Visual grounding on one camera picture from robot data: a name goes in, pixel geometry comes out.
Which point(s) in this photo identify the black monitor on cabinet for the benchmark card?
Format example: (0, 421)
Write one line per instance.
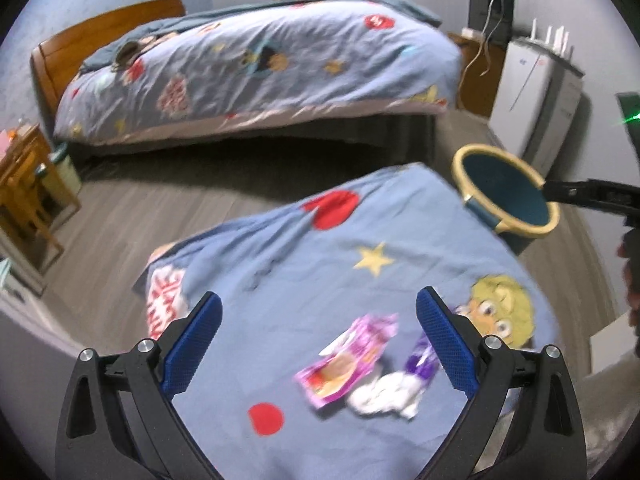
(494, 18)

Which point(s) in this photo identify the brown wooden side cabinet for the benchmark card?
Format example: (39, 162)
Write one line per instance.
(481, 71)

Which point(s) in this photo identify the blue cartoon duvet on bed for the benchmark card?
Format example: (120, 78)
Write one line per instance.
(259, 66)

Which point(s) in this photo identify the white wifi router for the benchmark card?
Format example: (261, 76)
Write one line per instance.
(554, 40)

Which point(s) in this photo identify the pink snack wrapper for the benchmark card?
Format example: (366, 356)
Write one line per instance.
(346, 360)

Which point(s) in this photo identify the wooden bed headboard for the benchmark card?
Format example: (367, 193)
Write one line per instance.
(56, 60)

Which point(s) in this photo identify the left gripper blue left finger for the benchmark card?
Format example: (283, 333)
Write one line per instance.
(117, 420)

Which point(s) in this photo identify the white grey air purifier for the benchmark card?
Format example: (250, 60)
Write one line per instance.
(536, 102)

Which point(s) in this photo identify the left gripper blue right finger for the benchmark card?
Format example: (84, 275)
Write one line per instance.
(545, 439)

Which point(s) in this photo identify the green white small bin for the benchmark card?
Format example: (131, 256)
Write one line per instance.
(60, 158)

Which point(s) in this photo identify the purple snack wrapper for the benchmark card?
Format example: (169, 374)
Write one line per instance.
(422, 364)

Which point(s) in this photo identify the teal yellow-rimmed trash bin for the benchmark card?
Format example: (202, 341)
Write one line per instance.
(505, 193)

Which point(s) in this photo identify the white tissue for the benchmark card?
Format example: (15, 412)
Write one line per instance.
(398, 392)

